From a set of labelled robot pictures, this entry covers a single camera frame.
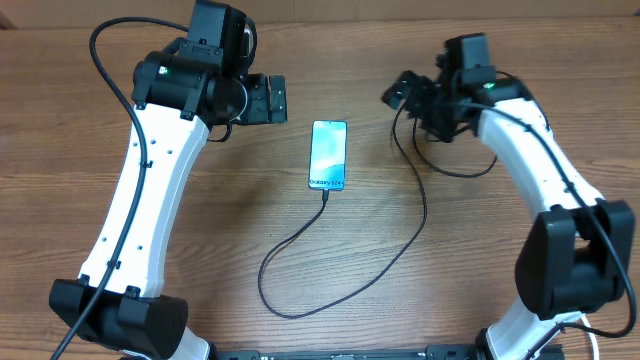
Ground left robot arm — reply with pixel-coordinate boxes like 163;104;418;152
49;1;287;359

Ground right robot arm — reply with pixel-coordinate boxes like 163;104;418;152
382;33;638;360

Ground black USB charging cable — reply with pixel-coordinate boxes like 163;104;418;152
257;70;553;320

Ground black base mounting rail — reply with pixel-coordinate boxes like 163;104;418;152
217;345;485;360

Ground white power strip cord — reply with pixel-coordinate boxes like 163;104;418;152
577;312;601;360

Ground Samsung Galaxy smartphone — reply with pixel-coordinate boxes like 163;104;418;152
308;120;347;191

